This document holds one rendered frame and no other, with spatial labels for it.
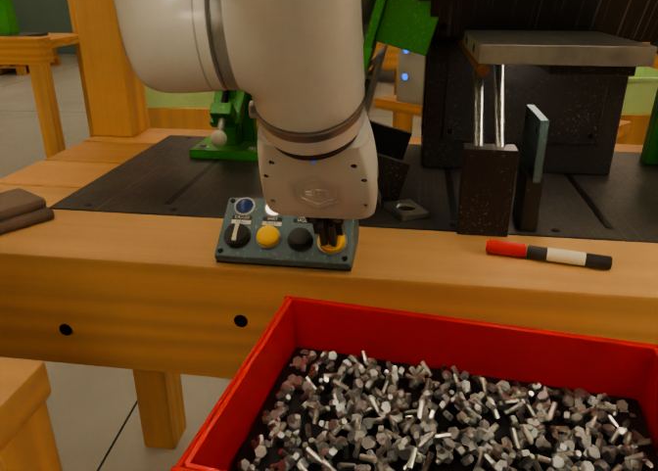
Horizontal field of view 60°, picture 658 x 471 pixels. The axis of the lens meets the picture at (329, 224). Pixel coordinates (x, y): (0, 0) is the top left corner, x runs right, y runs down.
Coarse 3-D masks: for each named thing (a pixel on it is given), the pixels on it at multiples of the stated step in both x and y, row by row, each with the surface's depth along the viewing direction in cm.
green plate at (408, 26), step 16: (384, 0) 70; (400, 0) 71; (416, 0) 71; (384, 16) 72; (400, 16) 72; (416, 16) 72; (368, 32) 72; (384, 32) 73; (400, 32) 73; (416, 32) 72; (432, 32) 72; (400, 48) 73; (416, 48) 73
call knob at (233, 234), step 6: (228, 228) 62; (234, 228) 62; (240, 228) 62; (246, 228) 62; (228, 234) 61; (234, 234) 61; (240, 234) 61; (246, 234) 62; (228, 240) 61; (234, 240) 61; (240, 240) 61; (246, 240) 62
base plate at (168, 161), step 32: (128, 160) 100; (160, 160) 100; (192, 160) 100; (224, 160) 100; (416, 160) 100; (96, 192) 84; (128, 192) 84; (160, 192) 84; (192, 192) 84; (224, 192) 84; (256, 192) 84; (416, 192) 84; (448, 192) 84; (544, 192) 84; (576, 192) 84; (608, 192) 84; (640, 192) 84; (384, 224) 73; (416, 224) 73; (448, 224) 73; (512, 224) 73; (544, 224) 73; (576, 224) 73; (608, 224) 73; (640, 224) 73
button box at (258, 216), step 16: (256, 208) 64; (224, 224) 64; (256, 224) 63; (272, 224) 63; (288, 224) 63; (304, 224) 63; (352, 224) 62; (224, 240) 62; (256, 240) 62; (288, 240) 61; (352, 240) 61; (224, 256) 61; (240, 256) 61; (256, 256) 61; (272, 256) 61; (288, 256) 61; (304, 256) 61; (320, 256) 60; (336, 256) 60; (352, 256) 62
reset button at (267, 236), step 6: (264, 228) 61; (270, 228) 61; (258, 234) 61; (264, 234) 61; (270, 234) 61; (276, 234) 61; (258, 240) 61; (264, 240) 61; (270, 240) 61; (276, 240) 61; (264, 246) 61; (270, 246) 61
